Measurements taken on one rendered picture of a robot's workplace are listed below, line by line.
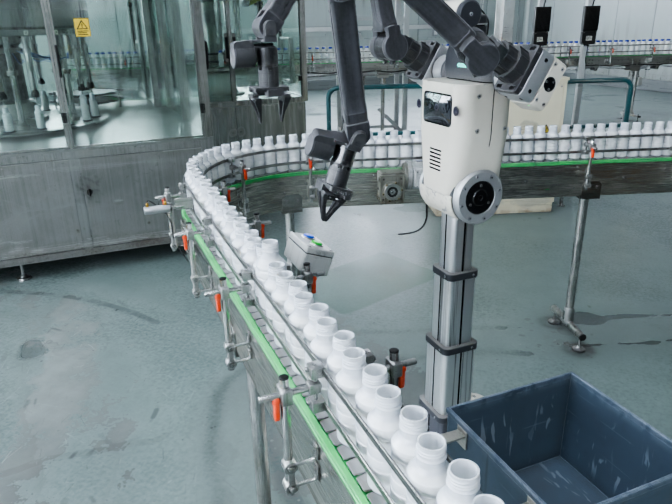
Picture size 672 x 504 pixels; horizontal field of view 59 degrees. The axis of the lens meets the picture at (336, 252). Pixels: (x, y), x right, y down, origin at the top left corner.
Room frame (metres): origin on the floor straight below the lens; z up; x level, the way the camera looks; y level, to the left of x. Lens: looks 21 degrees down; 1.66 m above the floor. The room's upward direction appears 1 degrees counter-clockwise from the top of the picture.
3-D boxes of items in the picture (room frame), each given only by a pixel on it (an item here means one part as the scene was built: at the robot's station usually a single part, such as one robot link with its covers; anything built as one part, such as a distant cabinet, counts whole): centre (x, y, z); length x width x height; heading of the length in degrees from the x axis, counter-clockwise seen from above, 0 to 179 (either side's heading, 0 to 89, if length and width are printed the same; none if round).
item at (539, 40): (7.03, -2.30, 1.55); 0.17 x 0.15 x 0.42; 94
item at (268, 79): (1.73, 0.18, 1.51); 0.10 x 0.07 x 0.07; 112
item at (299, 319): (1.04, 0.06, 1.08); 0.06 x 0.06 x 0.17
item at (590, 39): (7.07, -2.85, 1.55); 0.17 x 0.15 x 0.42; 94
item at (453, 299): (1.71, -0.37, 0.74); 0.11 x 0.11 x 0.40; 22
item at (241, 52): (1.71, 0.21, 1.60); 0.12 x 0.09 x 0.12; 113
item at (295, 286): (1.10, 0.08, 1.08); 0.06 x 0.06 x 0.17
